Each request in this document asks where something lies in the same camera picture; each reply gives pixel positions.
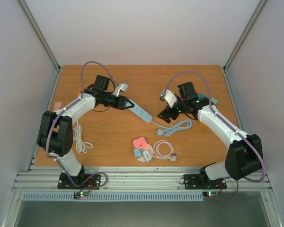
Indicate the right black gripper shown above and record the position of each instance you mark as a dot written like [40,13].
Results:
[171,112]

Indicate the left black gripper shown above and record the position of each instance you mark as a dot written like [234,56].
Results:
[121,104]

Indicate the light blue power strip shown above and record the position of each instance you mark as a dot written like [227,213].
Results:
[141,113]

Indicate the round pink socket base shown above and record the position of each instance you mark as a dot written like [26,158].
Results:
[149,148]

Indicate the coral pink plug adapter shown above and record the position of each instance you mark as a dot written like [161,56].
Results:
[140,143]

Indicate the teal plug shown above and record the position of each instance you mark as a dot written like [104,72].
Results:
[202,96]

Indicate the mint green usb charger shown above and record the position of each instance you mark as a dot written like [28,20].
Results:
[214,101]

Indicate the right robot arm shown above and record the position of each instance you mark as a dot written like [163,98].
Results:
[244,151]

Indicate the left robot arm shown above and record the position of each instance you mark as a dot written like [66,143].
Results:
[56,129]

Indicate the blue plug adapter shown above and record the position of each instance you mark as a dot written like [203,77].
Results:
[137,153]

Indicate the white grey plug adapter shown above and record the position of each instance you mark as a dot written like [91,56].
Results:
[147,156]

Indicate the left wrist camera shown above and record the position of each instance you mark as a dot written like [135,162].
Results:
[122,87]

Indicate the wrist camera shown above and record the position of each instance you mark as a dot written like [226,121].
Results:
[122,87]
[169,97]

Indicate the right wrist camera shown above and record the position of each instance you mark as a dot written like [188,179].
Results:
[169,97]

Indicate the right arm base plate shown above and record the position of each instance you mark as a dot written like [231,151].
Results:
[194,182]

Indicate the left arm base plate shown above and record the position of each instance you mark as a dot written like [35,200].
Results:
[65,183]

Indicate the grey slotted cable duct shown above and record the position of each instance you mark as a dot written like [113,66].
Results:
[113,196]

